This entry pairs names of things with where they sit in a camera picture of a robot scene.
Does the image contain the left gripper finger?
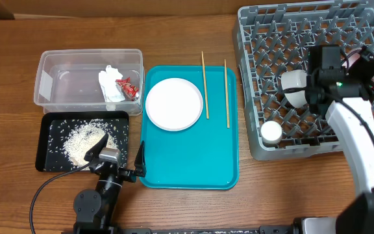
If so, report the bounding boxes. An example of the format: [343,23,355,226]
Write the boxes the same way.
[134,141,147,177]
[84,133,108,162]

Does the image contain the white tissue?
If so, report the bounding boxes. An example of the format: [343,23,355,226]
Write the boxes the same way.
[98,65,125,102]

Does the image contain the rice leftovers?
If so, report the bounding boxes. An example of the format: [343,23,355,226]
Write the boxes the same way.
[46,118,128,168]

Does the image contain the clear plastic bin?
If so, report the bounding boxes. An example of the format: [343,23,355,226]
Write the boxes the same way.
[34,49,145,116]

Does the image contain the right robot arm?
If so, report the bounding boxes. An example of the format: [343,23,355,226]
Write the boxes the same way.
[283,44,374,233]

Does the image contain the teal plastic serving tray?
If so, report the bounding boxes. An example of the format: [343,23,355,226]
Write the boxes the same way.
[140,65,239,190]

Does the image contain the wooden chopstick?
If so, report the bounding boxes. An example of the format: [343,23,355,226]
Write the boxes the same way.
[224,59,230,129]
[201,51,209,120]

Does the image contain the large pink plate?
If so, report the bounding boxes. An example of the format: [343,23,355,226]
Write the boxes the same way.
[145,78,203,131]

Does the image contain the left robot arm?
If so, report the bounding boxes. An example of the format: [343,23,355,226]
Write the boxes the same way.
[73,135,147,233]

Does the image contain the grey dishwasher rack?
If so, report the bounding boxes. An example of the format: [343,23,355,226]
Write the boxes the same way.
[232,1,374,161]

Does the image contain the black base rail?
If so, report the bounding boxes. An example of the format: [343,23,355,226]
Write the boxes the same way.
[62,225,302,234]

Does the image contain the grey bowl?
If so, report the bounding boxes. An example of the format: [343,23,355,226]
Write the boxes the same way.
[281,70,307,108]

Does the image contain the red snack wrapper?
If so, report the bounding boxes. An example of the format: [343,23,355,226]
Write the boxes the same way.
[116,77,140,101]

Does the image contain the white cup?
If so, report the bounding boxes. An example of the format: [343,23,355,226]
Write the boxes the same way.
[260,121,282,145]

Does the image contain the black tray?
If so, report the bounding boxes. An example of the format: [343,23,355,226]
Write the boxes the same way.
[35,111,129,172]

